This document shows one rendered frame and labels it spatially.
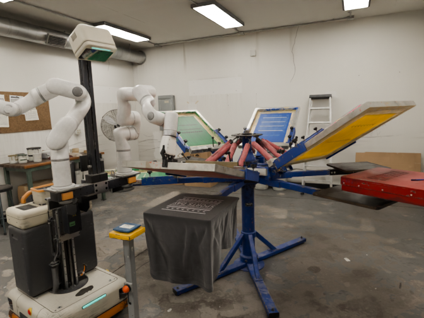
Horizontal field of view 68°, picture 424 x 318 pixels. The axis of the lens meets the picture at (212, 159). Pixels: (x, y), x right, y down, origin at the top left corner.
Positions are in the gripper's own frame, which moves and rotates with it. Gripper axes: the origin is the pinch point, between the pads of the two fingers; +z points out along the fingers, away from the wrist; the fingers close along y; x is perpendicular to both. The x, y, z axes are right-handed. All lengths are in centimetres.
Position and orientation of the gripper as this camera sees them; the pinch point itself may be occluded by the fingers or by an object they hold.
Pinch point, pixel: (166, 164)
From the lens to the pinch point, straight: 171.5
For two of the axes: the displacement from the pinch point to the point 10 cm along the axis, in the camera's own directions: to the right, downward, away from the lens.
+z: -0.8, 9.9, -0.9
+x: 9.1, 0.3, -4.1
